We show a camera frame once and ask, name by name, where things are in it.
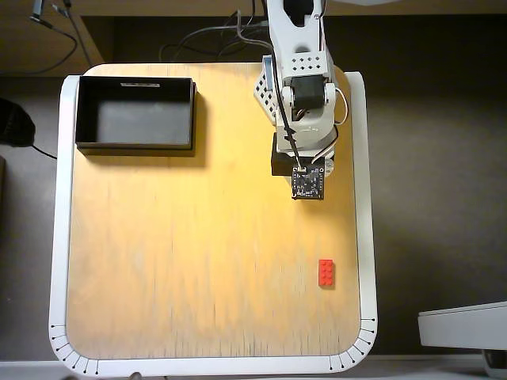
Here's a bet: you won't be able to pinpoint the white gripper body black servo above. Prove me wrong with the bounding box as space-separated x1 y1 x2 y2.
271 127 338 177

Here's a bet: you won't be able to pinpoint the red lego block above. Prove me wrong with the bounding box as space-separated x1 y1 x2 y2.
318 259 335 289

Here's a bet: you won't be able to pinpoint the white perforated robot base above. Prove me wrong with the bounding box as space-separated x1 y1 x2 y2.
253 55 280 127

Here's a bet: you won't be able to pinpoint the black rectangular bin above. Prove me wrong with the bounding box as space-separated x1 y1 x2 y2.
74 75 198 158

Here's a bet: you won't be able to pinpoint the white device housing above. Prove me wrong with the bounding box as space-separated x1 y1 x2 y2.
417 301 507 352

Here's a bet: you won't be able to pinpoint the brown wooden desk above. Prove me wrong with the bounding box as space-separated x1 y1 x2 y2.
0 0 507 77

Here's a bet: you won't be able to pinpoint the red white servo wires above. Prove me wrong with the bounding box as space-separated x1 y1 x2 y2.
311 85 353 165

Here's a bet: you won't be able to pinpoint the black camera cable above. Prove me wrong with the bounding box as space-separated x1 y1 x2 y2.
275 85 304 170

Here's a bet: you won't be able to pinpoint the black camera circuit board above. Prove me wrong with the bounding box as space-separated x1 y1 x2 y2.
292 165 327 201

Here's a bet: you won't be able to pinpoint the thick grey cable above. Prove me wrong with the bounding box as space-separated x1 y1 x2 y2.
235 10 275 55

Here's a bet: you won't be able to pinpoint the thin dark cable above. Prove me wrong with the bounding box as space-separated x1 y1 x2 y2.
159 21 238 61

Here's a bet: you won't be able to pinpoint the black cable with plug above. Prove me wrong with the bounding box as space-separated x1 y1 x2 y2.
29 0 79 75

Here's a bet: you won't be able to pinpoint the black power cord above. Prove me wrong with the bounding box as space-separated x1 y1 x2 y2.
32 144 59 161

